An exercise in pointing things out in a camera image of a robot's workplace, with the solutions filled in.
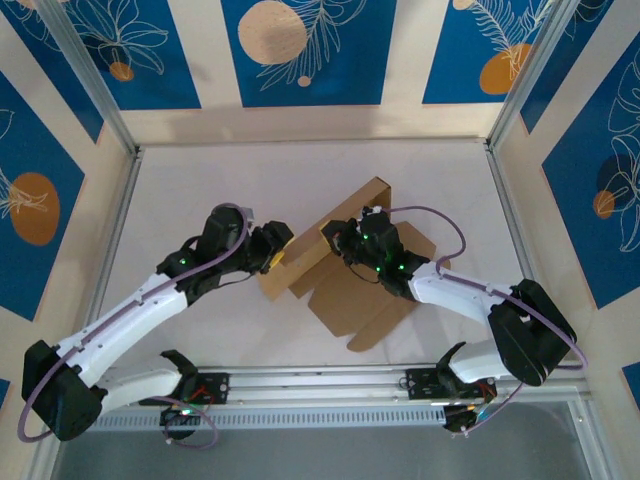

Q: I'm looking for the brown cardboard box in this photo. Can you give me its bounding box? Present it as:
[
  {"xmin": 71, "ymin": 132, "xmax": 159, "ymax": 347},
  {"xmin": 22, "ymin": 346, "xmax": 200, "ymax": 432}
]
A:
[{"xmin": 257, "ymin": 175, "xmax": 451, "ymax": 354}]

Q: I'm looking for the blue poster with beige circle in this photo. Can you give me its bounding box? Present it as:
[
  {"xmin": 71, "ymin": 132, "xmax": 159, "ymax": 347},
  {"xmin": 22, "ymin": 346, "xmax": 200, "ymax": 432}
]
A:
[{"xmin": 221, "ymin": 0, "xmax": 399, "ymax": 108}]

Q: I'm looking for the black left controller board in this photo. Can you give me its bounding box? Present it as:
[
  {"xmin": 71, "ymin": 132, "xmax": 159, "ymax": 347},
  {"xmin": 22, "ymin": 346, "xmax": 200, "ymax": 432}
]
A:
[{"xmin": 159, "ymin": 403, "xmax": 204, "ymax": 441}]

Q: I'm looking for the black controller board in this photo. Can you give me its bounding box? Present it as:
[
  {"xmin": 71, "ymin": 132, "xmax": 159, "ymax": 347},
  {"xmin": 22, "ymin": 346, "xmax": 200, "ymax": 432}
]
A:
[
  {"xmin": 442, "ymin": 402, "xmax": 489, "ymax": 436},
  {"xmin": 159, "ymin": 403, "xmax": 204, "ymax": 441}
]

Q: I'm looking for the black right controller board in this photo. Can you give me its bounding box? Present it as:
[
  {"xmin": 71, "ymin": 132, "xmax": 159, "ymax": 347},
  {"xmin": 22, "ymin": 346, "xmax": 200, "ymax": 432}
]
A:
[{"xmin": 442, "ymin": 402, "xmax": 489, "ymax": 436}]

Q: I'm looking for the blue poster with orange circle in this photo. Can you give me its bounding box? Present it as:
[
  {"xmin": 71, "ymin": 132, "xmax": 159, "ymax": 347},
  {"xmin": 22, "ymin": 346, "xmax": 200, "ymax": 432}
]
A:
[
  {"xmin": 542, "ymin": 29, "xmax": 640, "ymax": 310},
  {"xmin": 0, "ymin": 69, "xmax": 86, "ymax": 322},
  {"xmin": 422, "ymin": 0, "xmax": 557, "ymax": 105}
]

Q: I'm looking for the aluminium mounting rail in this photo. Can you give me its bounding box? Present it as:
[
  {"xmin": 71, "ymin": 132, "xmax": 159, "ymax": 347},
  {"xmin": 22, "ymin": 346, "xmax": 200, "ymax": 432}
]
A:
[{"xmin": 42, "ymin": 362, "xmax": 594, "ymax": 416}]

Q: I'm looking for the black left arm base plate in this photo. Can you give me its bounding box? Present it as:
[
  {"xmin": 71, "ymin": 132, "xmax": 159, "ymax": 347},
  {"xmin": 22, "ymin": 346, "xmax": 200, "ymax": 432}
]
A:
[{"xmin": 182, "ymin": 372, "xmax": 231, "ymax": 406}]

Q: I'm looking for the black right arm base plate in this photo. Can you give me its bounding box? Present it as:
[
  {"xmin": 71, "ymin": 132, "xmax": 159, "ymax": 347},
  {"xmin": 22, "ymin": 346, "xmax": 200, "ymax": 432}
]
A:
[{"xmin": 405, "ymin": 367, "xmax": 496, "ymax": 401}]

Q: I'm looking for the grey slotted cable duct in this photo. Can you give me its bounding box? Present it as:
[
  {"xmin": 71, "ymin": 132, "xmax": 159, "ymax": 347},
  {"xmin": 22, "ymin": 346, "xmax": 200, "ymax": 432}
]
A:
[{"xmin": 63, "ymin": 405, "xmax": 449, "ymax": 432}]

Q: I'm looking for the blue flower wall poster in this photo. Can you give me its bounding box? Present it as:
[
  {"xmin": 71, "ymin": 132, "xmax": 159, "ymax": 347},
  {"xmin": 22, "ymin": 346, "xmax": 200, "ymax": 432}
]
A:
[
  {"xmin": 0, "ymin": 0, "xmax": 105, "ymax": 145},
  {"xmin": 59, "ymin": 0, "xmax": 202, "ymax": 112},
  {"xmin": 519, "ymin": 0, "xmax": 616, "ymax": 135}
]

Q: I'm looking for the aluminium corner post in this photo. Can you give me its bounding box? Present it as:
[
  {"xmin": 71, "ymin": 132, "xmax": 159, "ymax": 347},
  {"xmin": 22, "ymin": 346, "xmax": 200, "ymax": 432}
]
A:
[
  {"xmin": 35, "ymin": 0, "xmax": 142, "ymax": 160},
  {"xmin": 485, "ymin": 0, "xmax": 585, "ymax": 152}
]

